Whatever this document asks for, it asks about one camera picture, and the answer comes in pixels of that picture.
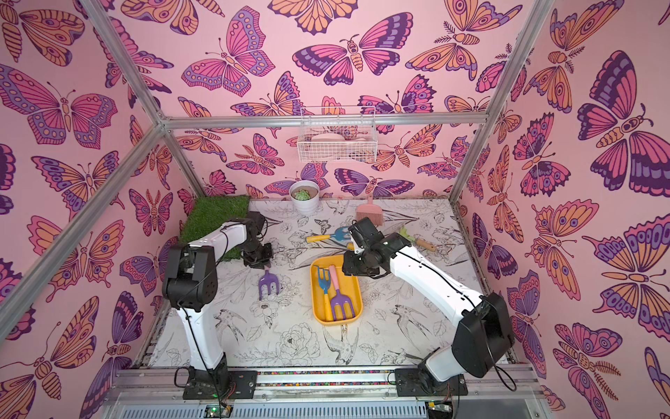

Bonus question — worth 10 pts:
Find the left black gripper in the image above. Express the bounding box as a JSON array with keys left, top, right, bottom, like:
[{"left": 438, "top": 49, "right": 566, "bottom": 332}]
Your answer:
[{"left": 243, "top": 241, "right": 276, "bottom": 269}]

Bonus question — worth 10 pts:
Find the purple rake pink handle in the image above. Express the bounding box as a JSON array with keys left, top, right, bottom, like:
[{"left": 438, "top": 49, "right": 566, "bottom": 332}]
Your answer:
[
  {"left": 258, "top": 269, "right": 281, "bottom": 301},
  {"left": 328, "top": 265, "right": 355, "bottom": 321}
]

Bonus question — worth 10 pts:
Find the yellow plastic storage tray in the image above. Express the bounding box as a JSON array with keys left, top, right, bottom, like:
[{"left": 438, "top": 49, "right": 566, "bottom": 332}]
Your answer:
[{"left": 309, "top": 255, "right": 364, "bottom": 326}]

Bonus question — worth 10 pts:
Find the blue fork yellow handle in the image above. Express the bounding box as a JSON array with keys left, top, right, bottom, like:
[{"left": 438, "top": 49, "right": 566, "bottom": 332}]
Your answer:
[{"left": 305, "top": 227, "right": 351, "bottom": 243}]

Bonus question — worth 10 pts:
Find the blue rake yellow handle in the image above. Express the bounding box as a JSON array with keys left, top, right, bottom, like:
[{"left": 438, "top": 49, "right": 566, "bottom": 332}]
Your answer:
[{"left": 317, "top": 267, "right": 333, "bottom": 322}]

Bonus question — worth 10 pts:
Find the green hoe wooden handle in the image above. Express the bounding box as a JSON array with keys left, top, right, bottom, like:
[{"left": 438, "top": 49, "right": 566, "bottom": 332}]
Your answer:
[{"left": 399, "top": 226, "right": 437, "bottom": 252}]

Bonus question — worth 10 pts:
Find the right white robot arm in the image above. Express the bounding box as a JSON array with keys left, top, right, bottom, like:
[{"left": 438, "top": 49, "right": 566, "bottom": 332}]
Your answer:
[{"left": 342, "top": 218, "right": 515, "bottom": 382}]

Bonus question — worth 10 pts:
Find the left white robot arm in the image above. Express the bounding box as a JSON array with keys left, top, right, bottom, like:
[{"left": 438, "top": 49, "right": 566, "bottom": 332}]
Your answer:
[{"left": 162, "top": 211, "right": 273, "bottom": 372}]

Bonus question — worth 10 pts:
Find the pink hand brush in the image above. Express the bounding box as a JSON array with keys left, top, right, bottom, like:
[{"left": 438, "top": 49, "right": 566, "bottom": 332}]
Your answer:
[{"left": 355, "top": 195, "right": 384, "bottom": 227}]

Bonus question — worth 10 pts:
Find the green artificial grass mat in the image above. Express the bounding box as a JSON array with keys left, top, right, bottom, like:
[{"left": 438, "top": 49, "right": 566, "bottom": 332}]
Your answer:
[{"left": 167, "top": 196, "right": 251, "bottom": 265}]

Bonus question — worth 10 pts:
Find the white pot with succulent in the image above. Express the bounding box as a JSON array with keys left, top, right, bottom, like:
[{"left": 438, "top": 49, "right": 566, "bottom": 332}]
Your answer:
[{"left": 289, "top": 180, "right": 320, "bottom": 216}]

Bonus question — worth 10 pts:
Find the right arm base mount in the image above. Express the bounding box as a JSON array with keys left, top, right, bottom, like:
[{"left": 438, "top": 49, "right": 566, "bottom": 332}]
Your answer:
[{"left": 392, "top": 368, "right": 469, "bottom": 398}]

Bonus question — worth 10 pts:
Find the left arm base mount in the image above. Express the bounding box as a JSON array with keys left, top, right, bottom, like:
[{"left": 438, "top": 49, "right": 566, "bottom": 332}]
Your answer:
[{"left": 183, "top": 368, "right": 258, "bottom": 401}]

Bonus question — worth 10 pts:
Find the white wire wall basket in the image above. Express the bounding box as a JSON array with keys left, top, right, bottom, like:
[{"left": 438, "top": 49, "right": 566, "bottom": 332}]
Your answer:
[{"left": 295, "top": 106, "right": 379, "bottom": 164}]

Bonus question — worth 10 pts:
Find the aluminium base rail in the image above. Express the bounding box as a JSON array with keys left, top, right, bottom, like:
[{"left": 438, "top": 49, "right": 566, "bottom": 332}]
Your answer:
[{"left": 97, "top": 365, "right": 553, "bottom": 418}]

